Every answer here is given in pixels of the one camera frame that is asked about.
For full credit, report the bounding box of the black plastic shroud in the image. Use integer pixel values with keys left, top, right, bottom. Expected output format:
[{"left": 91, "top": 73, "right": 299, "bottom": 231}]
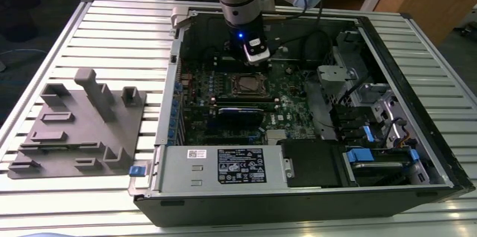
[{"left": 282, "top": 139, "right": 350, "bottom": 189}]

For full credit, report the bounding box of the black PC case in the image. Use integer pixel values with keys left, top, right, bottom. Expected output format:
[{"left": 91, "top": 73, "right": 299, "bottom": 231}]
[{"left": 129, "top": 6, "right": 476, "bottom": 228}]

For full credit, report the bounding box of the silver chipset heatsink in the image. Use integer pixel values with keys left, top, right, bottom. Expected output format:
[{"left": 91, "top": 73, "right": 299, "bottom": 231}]
[{"left": 267, "top": 129, "right": 288, "bottom": 140}]

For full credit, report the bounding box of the black RAM slot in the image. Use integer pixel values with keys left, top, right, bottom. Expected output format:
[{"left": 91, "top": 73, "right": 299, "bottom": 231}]
[
  {"left": 215, "top": 100, "right": 282, "bottom": 108},
  {"left": 216, "top": 96, "right": 280, "bottom": 101}
]

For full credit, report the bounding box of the blue disk carrier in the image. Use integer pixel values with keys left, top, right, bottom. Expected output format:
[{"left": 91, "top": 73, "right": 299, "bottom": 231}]
[{"left": 344, "top": 148, "right": 419, "bottom": 187}]

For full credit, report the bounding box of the blue floor cable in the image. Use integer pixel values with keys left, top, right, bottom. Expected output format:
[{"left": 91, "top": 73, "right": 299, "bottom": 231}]
[{"left": 0, "top": 48, "right": 49, "bottom": 56}]

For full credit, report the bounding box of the CPU socket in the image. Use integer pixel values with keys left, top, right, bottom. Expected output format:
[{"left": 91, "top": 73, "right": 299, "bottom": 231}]
[{"left": 230, "top": 72, "right": 274, "bottom": 98}]

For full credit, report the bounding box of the thick black cable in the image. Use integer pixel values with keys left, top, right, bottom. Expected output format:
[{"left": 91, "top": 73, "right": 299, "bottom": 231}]
[{"left": 303, "top": 29, "right": 334, "bottom": 63}]

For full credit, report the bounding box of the office chair base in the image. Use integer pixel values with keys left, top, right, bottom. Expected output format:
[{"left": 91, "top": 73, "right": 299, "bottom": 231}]
[{"left": 454, "top": 6, "right": 477, "bottom": 38}]

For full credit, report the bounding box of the green motherboard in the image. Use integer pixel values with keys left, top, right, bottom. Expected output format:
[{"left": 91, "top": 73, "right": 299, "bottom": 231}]
[{"left": 178, "top": 60, "right": 330, "bottom": 147}]

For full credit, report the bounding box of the silver CPU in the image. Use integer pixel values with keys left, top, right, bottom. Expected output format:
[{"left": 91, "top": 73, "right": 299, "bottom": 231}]
[{"left": 240, "top": 77, "right": 259, "bottom": 90}]

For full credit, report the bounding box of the silver metal bracket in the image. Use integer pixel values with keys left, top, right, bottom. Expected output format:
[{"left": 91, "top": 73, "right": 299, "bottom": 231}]
[{"left": 316, "top": 65, "right": 355, "bottom": 89}]

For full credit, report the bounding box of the grey parts rack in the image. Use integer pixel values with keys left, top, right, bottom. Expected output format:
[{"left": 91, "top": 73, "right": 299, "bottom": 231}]
[{"left": 6, "top": 69, "right": 149, "bottom": 179}]

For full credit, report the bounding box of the metal socket locking lever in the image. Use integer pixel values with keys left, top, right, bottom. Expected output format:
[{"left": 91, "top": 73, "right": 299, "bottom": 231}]
[{"left": 231, "top": 91, "right": 272, "bottom": 97}]

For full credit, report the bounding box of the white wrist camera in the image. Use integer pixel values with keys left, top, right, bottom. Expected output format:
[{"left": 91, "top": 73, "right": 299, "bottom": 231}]
[{"left": 244, "top": 32, "right": 270, "bottom": 66}]

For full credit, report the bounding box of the silver drive cage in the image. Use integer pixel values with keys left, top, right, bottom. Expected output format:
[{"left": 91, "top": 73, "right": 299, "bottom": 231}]
[{"left": 328, "top": 31, "right": 424, "bottom": 150}]

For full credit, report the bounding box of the black graphics card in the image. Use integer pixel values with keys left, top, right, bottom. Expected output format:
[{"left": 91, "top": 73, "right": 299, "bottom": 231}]
[{"left": 218, "top": 106, "right": 267, "bottom": 134}]

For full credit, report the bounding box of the thin black cable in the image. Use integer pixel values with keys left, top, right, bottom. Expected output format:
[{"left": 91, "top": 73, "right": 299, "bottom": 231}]
[{"left": 338, "top": 52, "right": 372, "bottom": 106}]

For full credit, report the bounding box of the metal socket cover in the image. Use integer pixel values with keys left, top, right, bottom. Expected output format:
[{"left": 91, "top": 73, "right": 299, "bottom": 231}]
[{"left": 231, "top": 73, "right": 268, "bottom": 94}]

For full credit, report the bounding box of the black looped cable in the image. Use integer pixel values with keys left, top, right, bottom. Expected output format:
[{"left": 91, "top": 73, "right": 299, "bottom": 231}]
[{"left": 200, "top": 44, "right": 222, "bottom": 63}]

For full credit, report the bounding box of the coloured wire bundle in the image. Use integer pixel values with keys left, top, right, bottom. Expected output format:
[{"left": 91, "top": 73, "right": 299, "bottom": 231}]
[{"left": 394, "top": 132, "right": 412, "bottom": 149}]

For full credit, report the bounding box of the grey power supply unit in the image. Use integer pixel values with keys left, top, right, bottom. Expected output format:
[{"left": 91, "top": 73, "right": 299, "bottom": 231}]
[{"left": 151, "top": 145, "right": 296, "bottom": 193}]

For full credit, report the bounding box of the blue plastic tab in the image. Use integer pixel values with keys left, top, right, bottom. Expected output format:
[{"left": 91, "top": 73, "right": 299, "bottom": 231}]
[{"left": 362, "top": 125, "right": 375, "bottom": 142}]

